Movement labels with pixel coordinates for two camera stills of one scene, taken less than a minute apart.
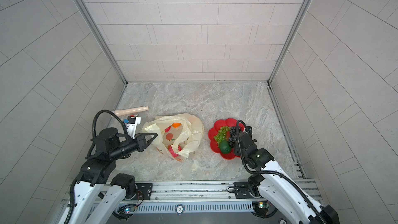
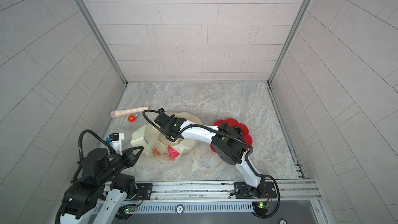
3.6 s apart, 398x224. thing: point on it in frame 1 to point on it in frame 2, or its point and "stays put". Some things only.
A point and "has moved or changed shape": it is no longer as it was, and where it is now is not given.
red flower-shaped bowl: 213,131 stays put
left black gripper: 141,141 to 130,155
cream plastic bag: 179,135 has moved or changed shape
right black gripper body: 238,151 to 167,129
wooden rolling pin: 129,111 stays put
